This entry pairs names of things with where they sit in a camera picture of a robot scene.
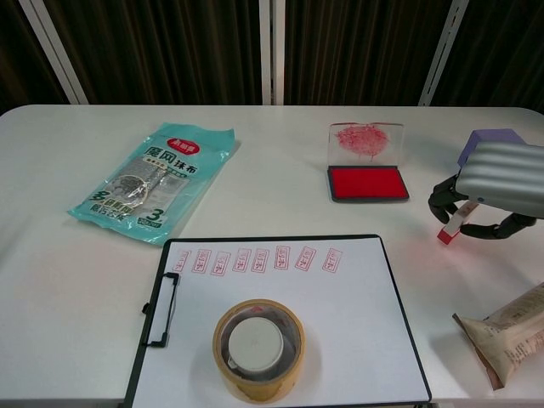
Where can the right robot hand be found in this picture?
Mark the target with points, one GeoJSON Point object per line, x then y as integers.
{"type": "Point", "coordinates": [506, 178]}

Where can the purple foam cube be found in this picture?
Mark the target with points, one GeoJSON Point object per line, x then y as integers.
{"type": "Point", "coordinates": [489, 136]}

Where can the white stamp with red base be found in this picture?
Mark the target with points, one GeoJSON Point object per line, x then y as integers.
{"type": "Point", "coordinates": [446, 236]}

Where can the yellow packing tape roll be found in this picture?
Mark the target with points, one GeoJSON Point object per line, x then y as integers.
{"type": "Point", "coordinates": [255, 389]}

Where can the white metal frame post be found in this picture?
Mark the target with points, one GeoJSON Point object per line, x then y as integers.
{"type": "Point", "coordinates": [444, 42]}
{"type": "Point", "coordinates": [272, 51]}
{"type": "Point", "coordinates": [55, 55]}

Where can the brown snack package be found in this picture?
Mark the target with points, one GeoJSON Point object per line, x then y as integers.
{"type": "Point", "coordinates": [510, 340]}

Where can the white stamped paper sheet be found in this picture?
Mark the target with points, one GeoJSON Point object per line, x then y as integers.
{"type": "Point", "coordinates": [340, 319]}

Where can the black clipboard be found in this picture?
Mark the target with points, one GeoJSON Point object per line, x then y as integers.
{"type": "Point", "coordinates": [153, 343]}

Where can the black pleated curtain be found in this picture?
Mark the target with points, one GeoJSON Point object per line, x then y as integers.
{"type": "Point", "coordinates": [17, 55]}
{"type": "Point", "coordinates": [353, 51]}
{"type": "Point", "coordinates": [170, 51]}
{"type": "Point", "coordinates": [506, 47]}

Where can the teal cloth package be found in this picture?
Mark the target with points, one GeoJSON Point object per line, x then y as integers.
{"type": "Point", "coordinates": [140, 191]}

